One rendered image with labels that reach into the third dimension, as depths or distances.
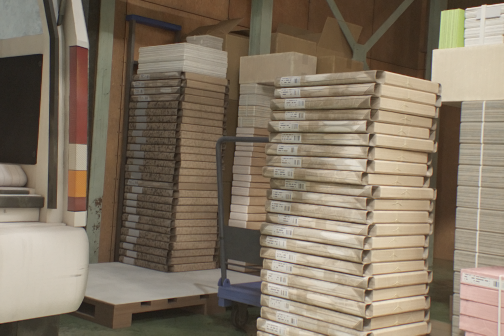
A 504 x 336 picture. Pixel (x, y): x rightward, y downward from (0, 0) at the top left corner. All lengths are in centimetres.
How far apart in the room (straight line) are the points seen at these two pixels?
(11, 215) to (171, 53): 238
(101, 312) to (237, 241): 69
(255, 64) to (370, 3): 253
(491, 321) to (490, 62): 95
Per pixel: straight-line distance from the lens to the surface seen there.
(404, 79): 264
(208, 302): 373
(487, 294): 245
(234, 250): 334
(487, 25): 294
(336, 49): 559
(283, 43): 514
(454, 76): 292
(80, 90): 228
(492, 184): 281
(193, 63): 438
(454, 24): 299
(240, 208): 451
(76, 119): 225
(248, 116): 453
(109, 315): 340
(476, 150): 284
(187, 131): 432
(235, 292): 335
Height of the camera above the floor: 75
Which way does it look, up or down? 2 degrees up
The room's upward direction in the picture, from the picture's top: 4 degrees clockwise
